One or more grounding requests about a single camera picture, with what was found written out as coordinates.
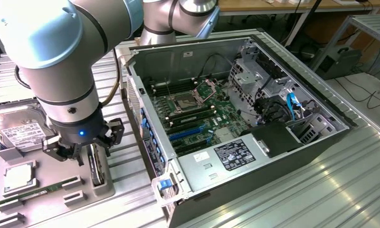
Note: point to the silver disk bay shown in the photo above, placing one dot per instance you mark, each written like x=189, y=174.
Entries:
x=250, y=80

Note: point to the green RAM stick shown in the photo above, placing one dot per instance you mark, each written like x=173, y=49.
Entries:
x=35, y=193

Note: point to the CPU socket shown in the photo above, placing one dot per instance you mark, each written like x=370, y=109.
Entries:
x=186, y=102

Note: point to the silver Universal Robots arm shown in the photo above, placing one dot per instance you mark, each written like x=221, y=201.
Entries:
x=67, y=59

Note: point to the black plastic shroud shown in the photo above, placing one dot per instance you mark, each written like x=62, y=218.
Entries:
x=277, y=140

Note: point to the black RAM stick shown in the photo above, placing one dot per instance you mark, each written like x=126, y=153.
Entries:
x=191, y=116

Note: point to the wooden desk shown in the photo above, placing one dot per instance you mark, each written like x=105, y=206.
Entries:
x=273, y=6

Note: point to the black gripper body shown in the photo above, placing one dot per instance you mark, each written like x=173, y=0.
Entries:
x=78, y=129

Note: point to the silver CPU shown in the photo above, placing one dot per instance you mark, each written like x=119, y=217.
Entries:
x=18, y=177

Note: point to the black RAM slot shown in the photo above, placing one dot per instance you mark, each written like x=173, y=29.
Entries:
x=174, y=87

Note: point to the hard disk with white label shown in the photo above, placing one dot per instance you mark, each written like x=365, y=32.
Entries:
x=19, y=133

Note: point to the grey power supply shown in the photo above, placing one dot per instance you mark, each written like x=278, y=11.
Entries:
x=209, y=166

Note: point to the metal slat shelf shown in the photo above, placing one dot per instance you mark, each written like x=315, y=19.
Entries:
x=373, y=26

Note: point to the black expansion slot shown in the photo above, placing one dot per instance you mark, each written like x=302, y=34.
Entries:
x=191, y=145

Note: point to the blue expansion slot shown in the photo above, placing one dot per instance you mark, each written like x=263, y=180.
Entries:
x=186, y=133

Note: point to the socket cover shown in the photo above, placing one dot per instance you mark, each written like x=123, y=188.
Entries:
x=206, y=87

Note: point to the grey parts rack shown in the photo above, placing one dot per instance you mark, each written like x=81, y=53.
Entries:
x=51, y=209

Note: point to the open PC case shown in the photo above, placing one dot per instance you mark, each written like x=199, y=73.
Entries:
x=241, y=202

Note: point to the silver chipset heat sink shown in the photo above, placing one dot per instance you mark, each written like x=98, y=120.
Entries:
x=227, y=134

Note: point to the blue case latch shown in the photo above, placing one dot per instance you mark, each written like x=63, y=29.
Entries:
x=165, y=185

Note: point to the black box on floor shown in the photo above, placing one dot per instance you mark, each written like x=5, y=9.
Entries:
x=339, y=64

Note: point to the green motherboard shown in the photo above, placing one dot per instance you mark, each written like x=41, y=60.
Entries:
x=223, y=116

